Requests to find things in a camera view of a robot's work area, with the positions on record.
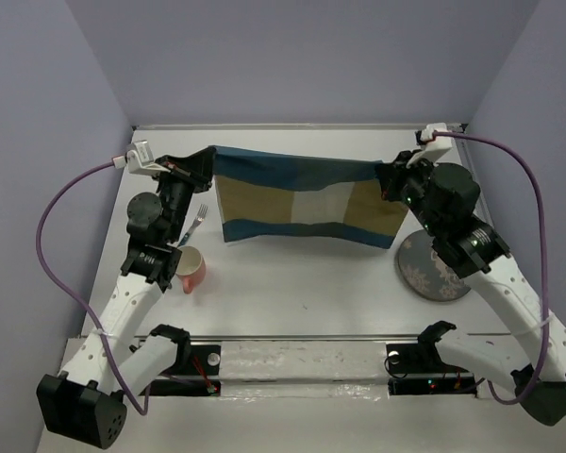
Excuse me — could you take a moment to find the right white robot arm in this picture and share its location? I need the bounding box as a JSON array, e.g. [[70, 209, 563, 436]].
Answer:
[[375, 151, 566, 427]]

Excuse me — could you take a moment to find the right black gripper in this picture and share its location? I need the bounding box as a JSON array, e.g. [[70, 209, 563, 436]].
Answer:
[[378, 148, 442, 236]]

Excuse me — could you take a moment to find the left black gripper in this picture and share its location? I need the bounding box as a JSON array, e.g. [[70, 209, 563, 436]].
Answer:
[[147, 146, 213, 243]]

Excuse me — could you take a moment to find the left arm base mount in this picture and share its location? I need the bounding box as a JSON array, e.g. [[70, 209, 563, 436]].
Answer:
[[150, 343, 222, 397]]

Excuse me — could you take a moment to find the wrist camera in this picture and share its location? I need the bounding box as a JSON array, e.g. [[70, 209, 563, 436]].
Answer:
[[407, 123, 453, 168], [125, 140, 167, 176]]

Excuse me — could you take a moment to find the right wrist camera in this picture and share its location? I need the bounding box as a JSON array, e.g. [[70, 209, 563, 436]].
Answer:
[[407, 123, 453, 168]]

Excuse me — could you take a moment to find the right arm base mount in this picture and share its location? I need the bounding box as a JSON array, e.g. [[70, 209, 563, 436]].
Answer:
[[383, 343, 478, 396]]

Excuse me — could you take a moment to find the blue tan checked placemat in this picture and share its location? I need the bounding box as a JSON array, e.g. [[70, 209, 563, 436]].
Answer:
[[213, 146, 408, 249]]

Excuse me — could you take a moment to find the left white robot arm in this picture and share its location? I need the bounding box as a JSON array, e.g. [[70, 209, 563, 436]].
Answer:
[[36, 141, 216, 449]]

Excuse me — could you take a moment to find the grey reindeer plate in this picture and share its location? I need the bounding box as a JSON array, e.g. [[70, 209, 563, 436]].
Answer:
[[395, 230, 471, 303]]

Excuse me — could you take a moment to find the pink mug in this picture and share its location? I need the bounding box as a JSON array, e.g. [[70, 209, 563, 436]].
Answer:
[[175, 245, 207, 294]]

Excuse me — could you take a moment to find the green handled fork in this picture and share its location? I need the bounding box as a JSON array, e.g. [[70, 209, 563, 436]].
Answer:
[[177, 204, 208, 246]]

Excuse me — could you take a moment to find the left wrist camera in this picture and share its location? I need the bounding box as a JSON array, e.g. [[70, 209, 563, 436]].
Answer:
[[125, 140, 167, 176]]

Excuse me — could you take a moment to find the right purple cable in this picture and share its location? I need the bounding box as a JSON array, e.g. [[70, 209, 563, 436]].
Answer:
[[433, 131, 551, 406]]

